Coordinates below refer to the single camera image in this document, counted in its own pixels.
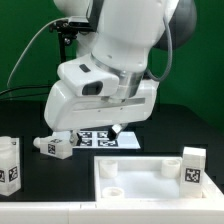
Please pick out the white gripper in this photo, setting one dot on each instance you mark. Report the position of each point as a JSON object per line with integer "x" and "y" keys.
{"x": 65, "y": 111}

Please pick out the white square table top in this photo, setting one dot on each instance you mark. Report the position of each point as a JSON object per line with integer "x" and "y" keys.
{"x": 136, "y": 178}

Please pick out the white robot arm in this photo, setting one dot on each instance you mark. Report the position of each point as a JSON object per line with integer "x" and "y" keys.
{"x": 124, "y": 32}

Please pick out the white sheet with tags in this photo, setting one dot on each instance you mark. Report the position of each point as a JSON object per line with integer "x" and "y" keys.
{"x": 98, "y": 140}

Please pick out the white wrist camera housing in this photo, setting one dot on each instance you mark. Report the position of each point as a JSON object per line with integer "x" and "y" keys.
{"x": 85, "y": 78}

